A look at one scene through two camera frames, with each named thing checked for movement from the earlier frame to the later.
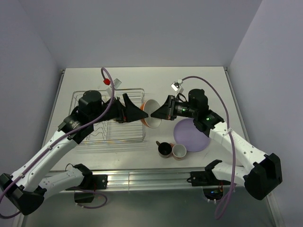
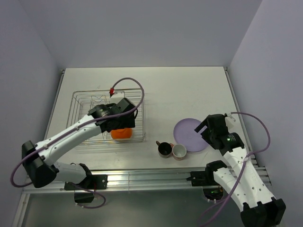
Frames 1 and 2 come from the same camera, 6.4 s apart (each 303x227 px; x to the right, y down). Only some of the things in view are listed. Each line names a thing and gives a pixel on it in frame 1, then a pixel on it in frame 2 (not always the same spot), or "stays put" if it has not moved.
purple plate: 186,133 stays put
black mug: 164,149 stays put
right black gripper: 167,110 to 205,136
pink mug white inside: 179,151 stays put
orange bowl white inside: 149,106 to 126,133
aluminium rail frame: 138,180 stays put
